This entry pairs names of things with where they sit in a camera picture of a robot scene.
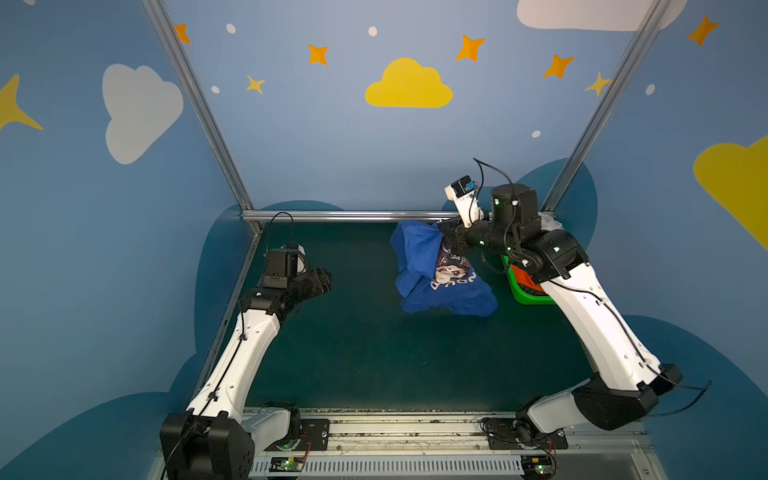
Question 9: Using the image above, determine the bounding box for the blue panda print t-shirt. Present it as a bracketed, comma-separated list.
[390, 221, 498, 318]

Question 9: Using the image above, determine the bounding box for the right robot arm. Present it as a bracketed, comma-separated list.
[439, 176, 683, 443]

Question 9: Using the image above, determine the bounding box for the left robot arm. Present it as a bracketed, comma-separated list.
[159, 267, 332, 479]

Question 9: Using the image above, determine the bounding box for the orange t-shirt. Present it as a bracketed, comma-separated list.
[511, 266, 546, 296]

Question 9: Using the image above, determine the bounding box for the green plastic basket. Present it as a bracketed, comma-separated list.
[501, 256, 555, 306]

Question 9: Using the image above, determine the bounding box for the white t-shirt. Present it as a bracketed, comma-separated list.
[539, 212, 564, 231]

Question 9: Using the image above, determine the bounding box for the left controller board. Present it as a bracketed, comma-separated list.
[268, 457, 305, 474]

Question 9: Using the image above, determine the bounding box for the controller board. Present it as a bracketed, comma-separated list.
[268, 457, 305, 474]
[521, 456, 557, 480]

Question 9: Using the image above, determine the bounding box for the right controller board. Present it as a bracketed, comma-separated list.
[521, 456, 557, 480]

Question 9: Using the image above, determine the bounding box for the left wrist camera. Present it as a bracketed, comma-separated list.
[259, 243, 308, 290]

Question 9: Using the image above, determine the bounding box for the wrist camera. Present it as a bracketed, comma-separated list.
[259, 243, 308, 290]
[445, 175, 484, 228]

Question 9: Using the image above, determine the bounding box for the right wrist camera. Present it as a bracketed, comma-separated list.
[445, 175, 484, 228]

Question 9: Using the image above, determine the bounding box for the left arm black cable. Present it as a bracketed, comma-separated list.
[263, 211, 296, 253]

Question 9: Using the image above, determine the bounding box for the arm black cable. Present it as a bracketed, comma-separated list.
[263, 211, 296, 253]
[623, 359, 713, 419]

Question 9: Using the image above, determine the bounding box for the rear aluminium frame bar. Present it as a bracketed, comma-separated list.
[241, 210, 458, 223]

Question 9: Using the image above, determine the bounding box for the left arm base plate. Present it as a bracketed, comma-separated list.
[267, 419, 331, 452]

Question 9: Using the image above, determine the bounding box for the aluminium mounting rail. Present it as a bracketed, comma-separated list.
[146, 409, 668, 480]

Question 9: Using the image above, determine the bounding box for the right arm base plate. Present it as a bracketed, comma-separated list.
[479, 417, 568, 451]

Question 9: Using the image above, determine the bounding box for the right aluminium frame post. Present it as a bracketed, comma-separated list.
[541, 0, 673, 213]

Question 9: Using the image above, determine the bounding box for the aluminium frame post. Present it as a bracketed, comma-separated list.
[141, 0, 262, 239]
[541, 0, 673, 213]

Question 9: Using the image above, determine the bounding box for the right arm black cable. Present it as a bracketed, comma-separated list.
[623, 359, 713, 419]

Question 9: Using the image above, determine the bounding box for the left aluminium frame post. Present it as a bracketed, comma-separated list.
[141, 0, 262, 239]

